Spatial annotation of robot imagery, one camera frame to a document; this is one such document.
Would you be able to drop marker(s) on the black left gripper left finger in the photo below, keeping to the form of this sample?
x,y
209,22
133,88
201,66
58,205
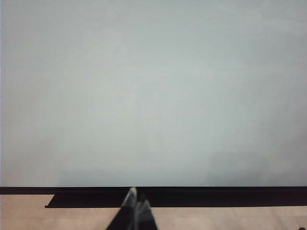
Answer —
x,y
126,213

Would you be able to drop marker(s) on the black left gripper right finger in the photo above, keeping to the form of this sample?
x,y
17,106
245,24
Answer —
x,y
146,218

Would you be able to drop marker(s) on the black whiteboard pen tray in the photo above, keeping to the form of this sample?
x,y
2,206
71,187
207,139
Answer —
x,y
216,201

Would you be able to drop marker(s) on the white glass whiteboard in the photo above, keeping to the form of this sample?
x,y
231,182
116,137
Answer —
x,y
144,83

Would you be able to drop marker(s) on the black whiteboard bottom rail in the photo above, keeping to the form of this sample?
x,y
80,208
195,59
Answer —
x,y
24,190

